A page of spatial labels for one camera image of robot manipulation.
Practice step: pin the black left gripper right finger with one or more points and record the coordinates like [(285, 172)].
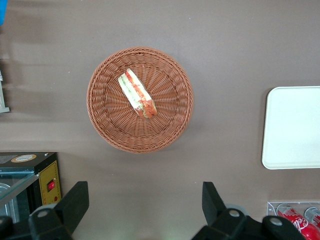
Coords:
[(217, 215)]

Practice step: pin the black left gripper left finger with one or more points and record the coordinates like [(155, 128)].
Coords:
[(72, 205)]

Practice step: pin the triangle sandwich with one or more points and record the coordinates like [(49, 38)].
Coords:
[(136, 95)]

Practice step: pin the round brown wicker basket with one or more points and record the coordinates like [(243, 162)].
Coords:
[(110, 125)]

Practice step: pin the cream rectangular tray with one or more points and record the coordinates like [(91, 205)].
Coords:
[(292, 127)]

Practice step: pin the clear acrylic bottle rack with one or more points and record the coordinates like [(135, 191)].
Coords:
[(271, 208)]

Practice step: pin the red cola bottle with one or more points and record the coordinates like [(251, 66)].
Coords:
[(313, 215), (297, 222)]

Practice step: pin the blue plastic object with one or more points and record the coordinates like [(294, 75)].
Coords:
[(2, 11)]

